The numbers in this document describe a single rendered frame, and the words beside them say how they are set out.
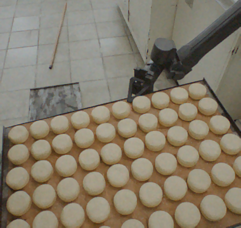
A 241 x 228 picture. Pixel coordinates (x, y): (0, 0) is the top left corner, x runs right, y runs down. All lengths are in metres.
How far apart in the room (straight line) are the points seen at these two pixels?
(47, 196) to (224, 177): 0.39
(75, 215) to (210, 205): 0.28
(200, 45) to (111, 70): 1.46
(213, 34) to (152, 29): 1.17
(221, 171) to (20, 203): 0.45
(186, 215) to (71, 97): 1.55
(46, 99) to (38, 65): 0.46
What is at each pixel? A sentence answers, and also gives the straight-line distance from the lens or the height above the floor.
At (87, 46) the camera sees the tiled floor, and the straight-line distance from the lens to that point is 2.47.
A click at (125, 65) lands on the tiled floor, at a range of 2.22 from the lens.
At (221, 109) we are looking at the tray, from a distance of 0.72.
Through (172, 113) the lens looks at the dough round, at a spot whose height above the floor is 0.93.
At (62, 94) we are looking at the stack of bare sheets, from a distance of 2.00.
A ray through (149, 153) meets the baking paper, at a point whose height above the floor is 0.90.
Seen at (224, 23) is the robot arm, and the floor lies 1.07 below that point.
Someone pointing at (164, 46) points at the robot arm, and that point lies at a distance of 0.75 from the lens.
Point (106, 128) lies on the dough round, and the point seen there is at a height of 0.91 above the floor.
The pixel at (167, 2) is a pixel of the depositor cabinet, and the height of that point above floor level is 0.63.
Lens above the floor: 1.43
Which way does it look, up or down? 51 degrees down
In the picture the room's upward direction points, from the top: straight up
